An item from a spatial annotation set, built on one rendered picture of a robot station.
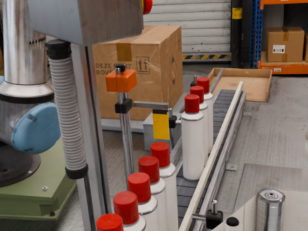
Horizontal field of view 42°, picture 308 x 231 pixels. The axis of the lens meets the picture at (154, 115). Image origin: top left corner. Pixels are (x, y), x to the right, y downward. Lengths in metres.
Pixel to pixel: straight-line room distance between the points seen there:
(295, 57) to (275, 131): 3.26
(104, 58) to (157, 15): 3.78
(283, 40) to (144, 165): 3.96
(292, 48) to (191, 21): 1.28
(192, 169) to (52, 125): 0.33
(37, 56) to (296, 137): 0.82
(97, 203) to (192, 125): 0.27
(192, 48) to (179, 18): 0.41
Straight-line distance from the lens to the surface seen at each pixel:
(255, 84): 1.78
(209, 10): 5.06
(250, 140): 1.28
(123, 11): 0.54
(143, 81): 1.33
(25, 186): 1.00
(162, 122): 0.74
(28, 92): 0.84
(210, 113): 1.04
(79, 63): 0.68
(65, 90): 0.58
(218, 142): 1.07
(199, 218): 0.81
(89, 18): 0.52
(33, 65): 0.84
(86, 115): 0.71
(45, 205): 0.98
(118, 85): 0.70
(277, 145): 1.26
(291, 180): 1.00
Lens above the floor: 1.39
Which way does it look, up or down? 23 degrees down
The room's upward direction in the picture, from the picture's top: 4 degrees counter-clockwise
